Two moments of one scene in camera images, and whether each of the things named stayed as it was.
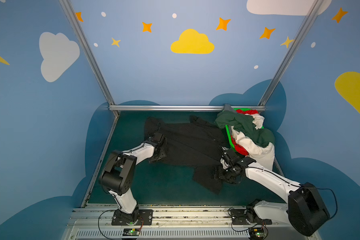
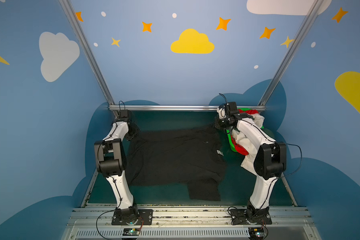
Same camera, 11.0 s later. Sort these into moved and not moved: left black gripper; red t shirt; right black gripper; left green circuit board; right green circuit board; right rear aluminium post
Moved: right black gripper; left black gripper
Not moved: left green circuit board; right green circuit board; red t shirt; right rear aluminium post
